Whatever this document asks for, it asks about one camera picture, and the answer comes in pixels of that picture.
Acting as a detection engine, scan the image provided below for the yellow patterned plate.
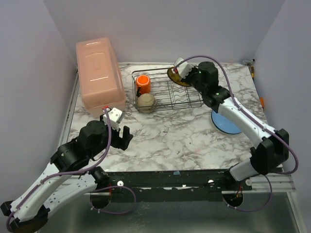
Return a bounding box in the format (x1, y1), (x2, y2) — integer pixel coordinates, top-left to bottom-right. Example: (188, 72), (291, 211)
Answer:
(167, 67), (191, 87)

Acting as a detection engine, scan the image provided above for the white ceramic bowl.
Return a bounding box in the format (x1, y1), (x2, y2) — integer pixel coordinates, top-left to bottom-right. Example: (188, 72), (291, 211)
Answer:
(137, 93), (156, 113)

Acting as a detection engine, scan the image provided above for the orange mug black handle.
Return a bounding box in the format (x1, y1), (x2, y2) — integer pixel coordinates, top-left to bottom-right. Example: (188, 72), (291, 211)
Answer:
(136, 75), (151, 97)

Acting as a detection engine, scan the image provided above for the blue plate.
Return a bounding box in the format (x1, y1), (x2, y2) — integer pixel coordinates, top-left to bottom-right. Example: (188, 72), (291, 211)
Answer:
(211, 111), (242, 135)

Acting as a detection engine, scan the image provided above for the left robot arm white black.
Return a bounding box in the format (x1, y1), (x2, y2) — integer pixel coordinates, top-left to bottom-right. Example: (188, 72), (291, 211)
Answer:
(0, 120), (133, 233)

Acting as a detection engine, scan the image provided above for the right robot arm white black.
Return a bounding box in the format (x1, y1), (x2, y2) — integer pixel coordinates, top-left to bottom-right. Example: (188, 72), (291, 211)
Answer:
(180, 62), (289, 181)

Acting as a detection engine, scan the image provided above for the pink plastic storage box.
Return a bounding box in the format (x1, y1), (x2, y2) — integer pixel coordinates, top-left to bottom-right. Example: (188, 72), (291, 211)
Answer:
(76, 37), (126, 117)

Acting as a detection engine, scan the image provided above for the yellow tool at corner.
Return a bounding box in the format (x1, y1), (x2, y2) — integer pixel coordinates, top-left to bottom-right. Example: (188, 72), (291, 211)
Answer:
(251, 66), (255, 79)

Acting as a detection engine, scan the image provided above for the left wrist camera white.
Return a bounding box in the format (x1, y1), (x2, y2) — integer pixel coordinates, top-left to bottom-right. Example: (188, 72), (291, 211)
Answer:
(100, 107), (124, 131)

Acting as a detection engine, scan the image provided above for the black wire dish rack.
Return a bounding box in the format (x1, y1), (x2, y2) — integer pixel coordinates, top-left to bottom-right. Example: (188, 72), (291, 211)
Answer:
(131, 67), (203, 113)

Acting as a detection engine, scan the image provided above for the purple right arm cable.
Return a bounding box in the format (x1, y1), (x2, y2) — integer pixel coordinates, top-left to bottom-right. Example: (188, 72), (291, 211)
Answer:
(173, 55), (299, 212)

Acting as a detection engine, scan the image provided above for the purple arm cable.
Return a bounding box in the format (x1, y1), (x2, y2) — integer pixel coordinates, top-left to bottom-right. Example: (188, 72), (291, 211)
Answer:
(6, 108), (137, 233)
(173, 55), (299, 212)

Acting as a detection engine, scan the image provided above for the orange clamp on wall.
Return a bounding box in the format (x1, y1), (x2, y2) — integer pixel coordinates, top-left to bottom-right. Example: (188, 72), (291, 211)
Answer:
(259, 97), (264, 108)

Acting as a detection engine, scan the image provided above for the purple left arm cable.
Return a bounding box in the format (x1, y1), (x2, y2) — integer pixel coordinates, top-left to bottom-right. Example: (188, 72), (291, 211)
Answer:
(6, 108), (137, 233)

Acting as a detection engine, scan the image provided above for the black mounting rail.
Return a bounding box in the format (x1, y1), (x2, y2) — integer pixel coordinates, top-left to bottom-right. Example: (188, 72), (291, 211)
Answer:
(95, 169), (252, 202)

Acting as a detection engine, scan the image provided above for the aluminium frame rail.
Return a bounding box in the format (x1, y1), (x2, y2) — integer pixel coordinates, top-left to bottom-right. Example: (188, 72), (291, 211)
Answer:
(245, 173), (296, 193)

